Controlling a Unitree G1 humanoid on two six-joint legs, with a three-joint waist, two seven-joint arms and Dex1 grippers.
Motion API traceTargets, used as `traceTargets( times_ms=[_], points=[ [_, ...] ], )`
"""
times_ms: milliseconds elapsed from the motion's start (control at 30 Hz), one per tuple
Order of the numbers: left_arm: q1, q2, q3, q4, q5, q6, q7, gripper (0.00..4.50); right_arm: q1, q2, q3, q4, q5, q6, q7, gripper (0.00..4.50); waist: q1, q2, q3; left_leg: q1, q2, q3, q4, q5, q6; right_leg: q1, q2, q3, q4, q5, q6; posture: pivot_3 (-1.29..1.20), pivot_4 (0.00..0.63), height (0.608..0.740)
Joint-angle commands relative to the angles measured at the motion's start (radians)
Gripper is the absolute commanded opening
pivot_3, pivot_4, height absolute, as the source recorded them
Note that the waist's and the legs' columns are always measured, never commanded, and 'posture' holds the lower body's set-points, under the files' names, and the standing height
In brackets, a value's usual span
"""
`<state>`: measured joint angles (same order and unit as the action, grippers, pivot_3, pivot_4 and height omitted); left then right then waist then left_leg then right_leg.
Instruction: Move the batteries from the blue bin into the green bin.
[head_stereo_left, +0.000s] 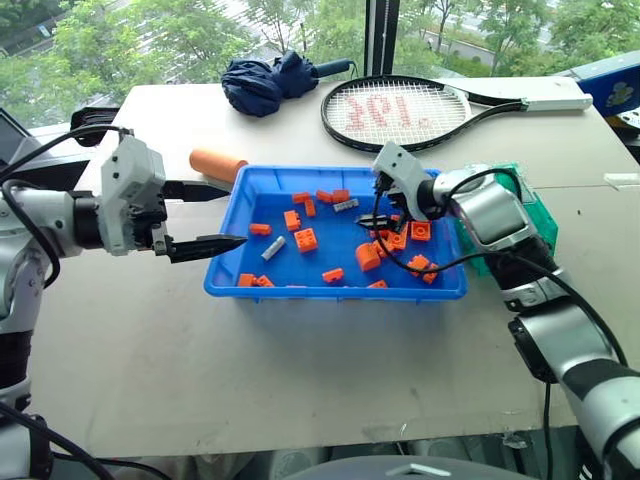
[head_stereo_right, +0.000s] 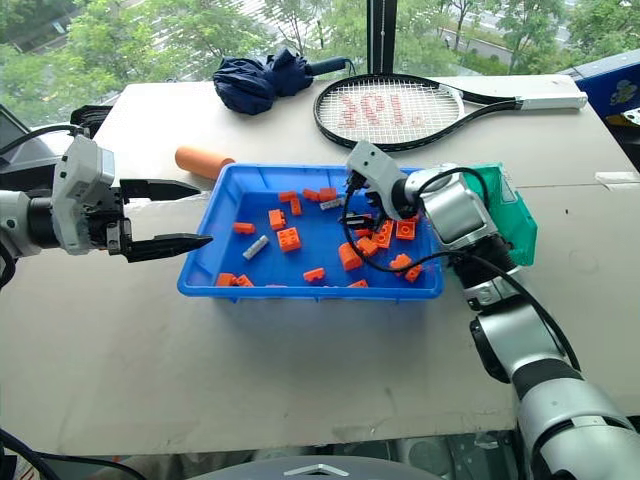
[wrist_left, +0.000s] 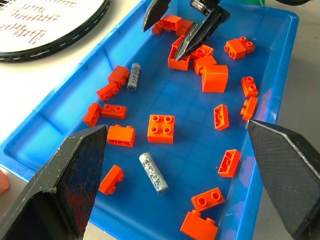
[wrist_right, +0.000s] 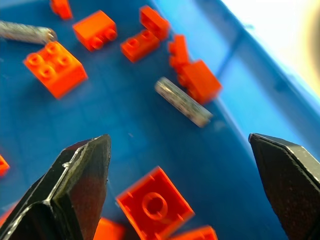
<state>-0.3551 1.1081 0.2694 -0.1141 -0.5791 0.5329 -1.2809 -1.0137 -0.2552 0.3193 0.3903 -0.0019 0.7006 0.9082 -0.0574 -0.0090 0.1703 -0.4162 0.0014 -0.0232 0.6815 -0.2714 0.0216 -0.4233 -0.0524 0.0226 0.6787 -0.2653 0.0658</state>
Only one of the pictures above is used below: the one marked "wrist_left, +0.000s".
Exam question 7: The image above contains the large curved orange brick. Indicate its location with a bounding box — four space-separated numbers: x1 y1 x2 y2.
201 64 229 94

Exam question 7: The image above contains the pink rounded object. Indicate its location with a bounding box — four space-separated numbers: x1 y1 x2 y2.
0 169 11 198

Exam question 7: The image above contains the square four-stud orange brick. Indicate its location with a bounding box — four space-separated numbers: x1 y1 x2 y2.
147 114 176 145

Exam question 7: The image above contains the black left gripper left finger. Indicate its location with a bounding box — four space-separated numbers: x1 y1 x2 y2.
0 124 109 240

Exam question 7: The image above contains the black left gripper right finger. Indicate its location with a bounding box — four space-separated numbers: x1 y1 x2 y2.
246 119 320 240

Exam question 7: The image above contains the blue plastic bin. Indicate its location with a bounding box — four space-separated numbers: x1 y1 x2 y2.
0 0 300 240

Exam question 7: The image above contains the grey battery, small black print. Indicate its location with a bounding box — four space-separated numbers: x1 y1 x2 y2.
126 62 141 92

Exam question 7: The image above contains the grey battery, large black print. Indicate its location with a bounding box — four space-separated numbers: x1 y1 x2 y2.
138 151 169 196

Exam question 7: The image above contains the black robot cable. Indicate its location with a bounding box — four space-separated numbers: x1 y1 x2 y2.
265 0 309 6

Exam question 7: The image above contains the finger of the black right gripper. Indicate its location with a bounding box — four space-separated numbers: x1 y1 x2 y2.
142 0 172 32
174 6 231 62

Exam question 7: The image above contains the orange toy brick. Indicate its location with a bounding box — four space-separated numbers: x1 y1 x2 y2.
167 35 192 72
240 76 259 98
151 20 165 35
180 209 219 240
224 39 247 61
83 102 103 128
240 96 259 122
96 81 120 102
106 124 137 148
107 65 131 89
213 103 230 132
98 164 125 196
191 187 225 212
192 55 218 76
238 36 257 54
161 14 183 32
190 44 215 60
175 19 195 37
217 149 242 179
101 103 128 120

